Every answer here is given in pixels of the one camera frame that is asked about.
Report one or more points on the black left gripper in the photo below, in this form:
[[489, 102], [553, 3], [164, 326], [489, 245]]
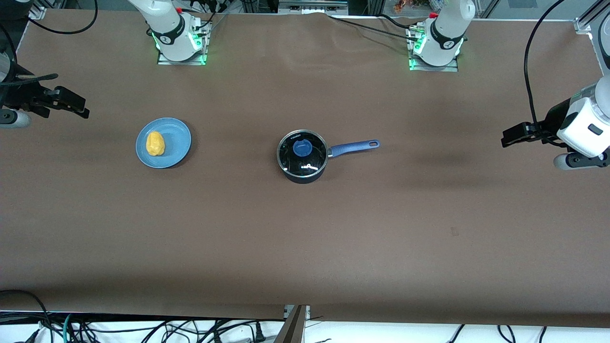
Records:
[[554, 117]]

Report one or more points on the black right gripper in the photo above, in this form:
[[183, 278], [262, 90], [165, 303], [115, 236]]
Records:
[[20, 94]]

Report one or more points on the yellow potato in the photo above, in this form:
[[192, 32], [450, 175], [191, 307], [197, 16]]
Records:
[[155, 144]]

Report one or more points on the glass lid with blue knob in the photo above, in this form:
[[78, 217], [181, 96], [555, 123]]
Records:
[[302, 148]]

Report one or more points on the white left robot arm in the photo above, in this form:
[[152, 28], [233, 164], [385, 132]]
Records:
[[445, 33]]

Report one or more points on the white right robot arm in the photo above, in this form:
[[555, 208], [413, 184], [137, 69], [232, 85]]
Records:
[[167, 28]]

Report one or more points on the blue round plate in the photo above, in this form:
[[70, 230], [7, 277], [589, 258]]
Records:
[[176, 143]]

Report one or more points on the colourful background clutter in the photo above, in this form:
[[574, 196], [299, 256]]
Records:
[[410, 5]]

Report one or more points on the aluminium bar with sockets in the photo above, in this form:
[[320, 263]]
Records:
[[312, 6]]

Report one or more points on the aluminium frame profile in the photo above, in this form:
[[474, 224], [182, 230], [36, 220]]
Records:
[[593, 19]]

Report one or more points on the metal post with bracket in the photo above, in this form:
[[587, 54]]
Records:
[[293, 326]]

